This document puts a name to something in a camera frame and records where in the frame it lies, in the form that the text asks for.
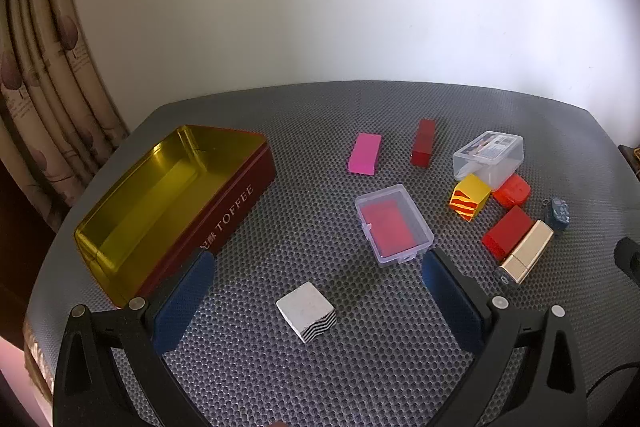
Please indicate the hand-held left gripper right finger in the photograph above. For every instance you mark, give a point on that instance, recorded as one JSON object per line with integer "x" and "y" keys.
{"x": 450, "y": 302}

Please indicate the dark red block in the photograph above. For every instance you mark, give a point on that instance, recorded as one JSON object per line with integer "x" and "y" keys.
{"x": 424, "y": 143}

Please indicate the pink block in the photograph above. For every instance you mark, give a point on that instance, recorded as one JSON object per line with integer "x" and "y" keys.
{"x": 365, "y": 153}

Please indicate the gold lighter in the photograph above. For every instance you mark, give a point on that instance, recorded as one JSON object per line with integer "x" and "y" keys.
{"x": 525, "y": 253}

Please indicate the clear plastic box with card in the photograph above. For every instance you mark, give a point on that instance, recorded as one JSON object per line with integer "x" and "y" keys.
{"x": 487, "y": 157}

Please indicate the grey honeycomb mat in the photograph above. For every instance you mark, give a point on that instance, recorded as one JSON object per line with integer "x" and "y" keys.
{"x": 310, "y": 372}

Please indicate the bright red block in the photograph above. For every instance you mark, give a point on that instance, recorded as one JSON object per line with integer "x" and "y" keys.
{"x": 506, "y": 232}

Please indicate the yellow red striped block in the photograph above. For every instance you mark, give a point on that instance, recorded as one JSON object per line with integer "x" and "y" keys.
{"x": 470, "y": 198}

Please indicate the beige patterned curtain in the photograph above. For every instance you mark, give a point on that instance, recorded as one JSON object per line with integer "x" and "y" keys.
{"x": 45, "y": 97}

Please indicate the clear plastic box red insert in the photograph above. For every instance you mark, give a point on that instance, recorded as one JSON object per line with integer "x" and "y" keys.
{"x": 392, "y": 224}

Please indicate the white block black wavy stripes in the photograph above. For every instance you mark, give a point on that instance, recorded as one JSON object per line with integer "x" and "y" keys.
{"x": 305, "y": 309}

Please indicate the dark wooden furniture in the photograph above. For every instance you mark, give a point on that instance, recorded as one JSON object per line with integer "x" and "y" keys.
{"x": 632, "y": 162}

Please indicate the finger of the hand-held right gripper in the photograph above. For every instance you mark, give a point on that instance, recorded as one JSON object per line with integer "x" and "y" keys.
{"x": 629, "y": 257}

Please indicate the blue key fob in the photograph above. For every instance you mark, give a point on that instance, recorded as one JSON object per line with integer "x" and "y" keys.
{"x": 557, "y": 213}

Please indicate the orange-red small box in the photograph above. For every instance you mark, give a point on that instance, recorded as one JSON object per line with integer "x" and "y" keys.
{"x": 512, "y": 191}

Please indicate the beige shiny tablecloth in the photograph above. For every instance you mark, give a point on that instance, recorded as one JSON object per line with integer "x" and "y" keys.
{"x": 37, "y": 357}

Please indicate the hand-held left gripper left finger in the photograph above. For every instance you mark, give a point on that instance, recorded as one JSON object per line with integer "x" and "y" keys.
{"x": 182, "y": 302}

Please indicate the red tin box gold inside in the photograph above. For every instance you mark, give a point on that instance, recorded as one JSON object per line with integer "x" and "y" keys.
{"x": 150, "y": 192}

